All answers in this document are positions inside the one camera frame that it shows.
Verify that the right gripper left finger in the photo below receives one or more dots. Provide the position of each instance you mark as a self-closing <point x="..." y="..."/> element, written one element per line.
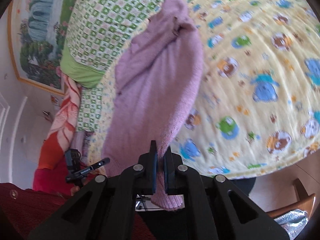
<point x="104" y="208"/>

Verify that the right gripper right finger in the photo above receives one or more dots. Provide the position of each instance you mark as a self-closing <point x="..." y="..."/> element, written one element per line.
<point x="216" y="208"/>

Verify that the purple knit sweater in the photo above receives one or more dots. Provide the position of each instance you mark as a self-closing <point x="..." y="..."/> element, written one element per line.
<point x="157" y="81"/>

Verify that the red white floral blanket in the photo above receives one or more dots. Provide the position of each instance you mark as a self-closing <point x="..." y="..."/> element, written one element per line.
<point x="50" y="175"/>

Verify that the silver foil bag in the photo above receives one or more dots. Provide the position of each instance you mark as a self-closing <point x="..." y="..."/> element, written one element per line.
<point x="293" y="222"/>

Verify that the yellow cartoon print quilt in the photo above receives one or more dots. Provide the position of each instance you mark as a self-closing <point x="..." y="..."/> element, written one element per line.
<point x="257" y="110"/>

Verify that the green white checkered quilt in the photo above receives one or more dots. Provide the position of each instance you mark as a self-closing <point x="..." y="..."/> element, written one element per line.
<point x="96" y="33"/>

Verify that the waterfall landscape painting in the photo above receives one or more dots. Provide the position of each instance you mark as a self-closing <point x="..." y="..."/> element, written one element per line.
<point x="36" y="34"/>

